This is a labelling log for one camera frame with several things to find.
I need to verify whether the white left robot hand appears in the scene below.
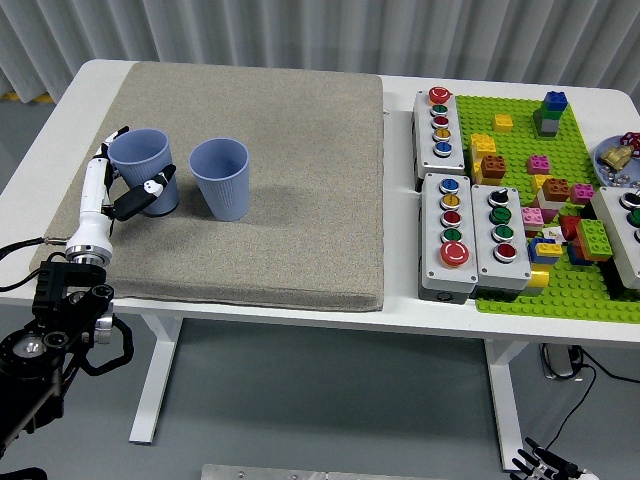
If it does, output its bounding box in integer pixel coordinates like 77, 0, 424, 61
64, 127, 178, 257

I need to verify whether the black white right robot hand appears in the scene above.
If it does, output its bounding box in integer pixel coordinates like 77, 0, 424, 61
510, 437, 599, 480

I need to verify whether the red toy brick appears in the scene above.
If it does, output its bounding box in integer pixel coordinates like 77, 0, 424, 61
558, 214, 584, 242

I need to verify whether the grey-brown fabric mat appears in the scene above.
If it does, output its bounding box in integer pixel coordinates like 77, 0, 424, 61
42, 60, 385, 313

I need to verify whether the white table leg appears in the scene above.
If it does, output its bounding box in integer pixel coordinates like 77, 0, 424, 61
483, 339, 526, 472
128, 314, 184, 445

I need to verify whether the green toy brick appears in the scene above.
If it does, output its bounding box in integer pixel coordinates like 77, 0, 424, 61
575, 218, 614, 260

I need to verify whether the five-button box large red stop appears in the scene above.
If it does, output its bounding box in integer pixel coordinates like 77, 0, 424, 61
418, 172, 480, 304

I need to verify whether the blue yellow toy brick stack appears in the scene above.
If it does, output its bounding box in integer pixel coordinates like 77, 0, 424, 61
528, 237, 565, 265

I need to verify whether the yellow grey toy brick stack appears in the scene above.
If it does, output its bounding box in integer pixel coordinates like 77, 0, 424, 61
524, 264, 554, 301

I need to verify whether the brown toy brick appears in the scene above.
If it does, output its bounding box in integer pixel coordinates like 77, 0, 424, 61
480, 154, 507, 180
542, 177, 571, 202

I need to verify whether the five-button grey control box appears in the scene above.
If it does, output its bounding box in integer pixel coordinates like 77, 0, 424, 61
410, 88, 467, 192

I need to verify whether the white power strip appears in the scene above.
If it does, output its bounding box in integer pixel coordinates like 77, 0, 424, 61
539, 343, 584, 381

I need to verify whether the green toy brick baseplate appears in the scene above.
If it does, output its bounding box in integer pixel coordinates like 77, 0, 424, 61
453, 94, 640, 325

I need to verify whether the gold metal fitting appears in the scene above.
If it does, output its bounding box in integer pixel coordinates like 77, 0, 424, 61
599, 144, 632, 167

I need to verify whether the four-button box black selector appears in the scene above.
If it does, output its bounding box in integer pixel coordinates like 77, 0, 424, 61
470, 183, 533, 301

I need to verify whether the grey button box black base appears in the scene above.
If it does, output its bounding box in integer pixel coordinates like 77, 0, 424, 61
589, 185, 640, 294

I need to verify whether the blue plate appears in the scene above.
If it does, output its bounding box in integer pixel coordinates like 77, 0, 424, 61
593, 135, 640, 185

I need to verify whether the black floor cable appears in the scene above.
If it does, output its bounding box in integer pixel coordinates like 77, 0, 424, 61
542, 344, 640, 451

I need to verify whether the white curtain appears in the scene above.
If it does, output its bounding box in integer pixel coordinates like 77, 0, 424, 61
0, 0, 640, 106

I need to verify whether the blue ribbed plastic cup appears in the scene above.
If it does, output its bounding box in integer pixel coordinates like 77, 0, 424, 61
108, 128, 180, 218
187, 138, 250, 223

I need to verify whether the blue green grey brick tower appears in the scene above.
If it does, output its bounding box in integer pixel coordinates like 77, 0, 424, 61
532, 90, 570, 138

